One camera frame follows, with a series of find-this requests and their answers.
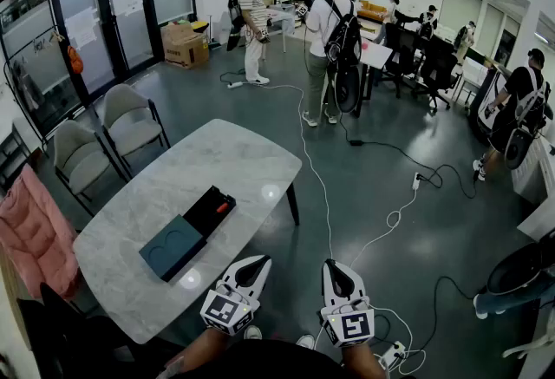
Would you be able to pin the person's right forearm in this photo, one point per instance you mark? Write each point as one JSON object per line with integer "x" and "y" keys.
{"x": 362, "y": 362}

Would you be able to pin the person's white shoe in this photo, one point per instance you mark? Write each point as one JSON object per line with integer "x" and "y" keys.
{"x": 306, "y": 341}
{"x": 252, "y": 332}

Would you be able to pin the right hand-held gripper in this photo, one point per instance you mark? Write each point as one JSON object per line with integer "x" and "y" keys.
{"x": 351, "y": 325}

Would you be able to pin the pink padded chair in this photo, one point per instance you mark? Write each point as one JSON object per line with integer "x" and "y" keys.
{"x": 34, "y": 234}

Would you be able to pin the teal box lid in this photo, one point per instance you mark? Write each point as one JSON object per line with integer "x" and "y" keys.
{"x": 173, "y": 247}

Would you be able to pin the orange bag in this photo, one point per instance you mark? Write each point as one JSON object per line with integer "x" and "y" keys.
{"x": 75, "y": 60}

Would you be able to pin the person's left white shoe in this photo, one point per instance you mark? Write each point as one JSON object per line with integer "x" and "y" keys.
{"x": 252, "y": 332}

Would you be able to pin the person's black shirt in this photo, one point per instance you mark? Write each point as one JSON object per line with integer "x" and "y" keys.
{"x": 277, "y": 362}

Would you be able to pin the black box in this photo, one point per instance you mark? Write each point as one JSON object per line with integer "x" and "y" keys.
{"x": 207, "y": 210}

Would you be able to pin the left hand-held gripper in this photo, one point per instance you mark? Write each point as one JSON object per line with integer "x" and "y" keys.
{"x": 225, "y": 312}

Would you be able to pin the person's left forearm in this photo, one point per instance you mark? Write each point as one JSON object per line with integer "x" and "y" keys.
{"x": 206, "y": 349}

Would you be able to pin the grey upholstered chair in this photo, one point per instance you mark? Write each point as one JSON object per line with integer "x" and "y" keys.
{"x": 130, "y": 126}
{"x": 84, "y": 165}

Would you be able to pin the white power strip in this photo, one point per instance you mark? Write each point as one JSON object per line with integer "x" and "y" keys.
{"x": 392, "y": 354}
{"x": 234, "y": 85}
{"x": 416, "y": 181}

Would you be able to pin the black screwdriver with red collar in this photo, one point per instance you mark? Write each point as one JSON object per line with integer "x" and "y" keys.
{"x": 222, "y": 208}

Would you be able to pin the person's right white shoe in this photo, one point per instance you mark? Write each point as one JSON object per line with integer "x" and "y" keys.
{"x": 306, "y": 341}

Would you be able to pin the cardboard box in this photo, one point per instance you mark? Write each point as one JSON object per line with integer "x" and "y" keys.
{"x": 184, "y": 45}

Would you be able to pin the black framed glass door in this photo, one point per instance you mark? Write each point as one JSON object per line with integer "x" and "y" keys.
{"x": 86, "y": 21}

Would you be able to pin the black power adapter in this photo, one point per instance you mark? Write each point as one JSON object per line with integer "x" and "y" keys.
{"x": 356, "y": 142}

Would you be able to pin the white work table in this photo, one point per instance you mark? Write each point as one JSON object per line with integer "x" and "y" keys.
{"x": 375, "y": 54}

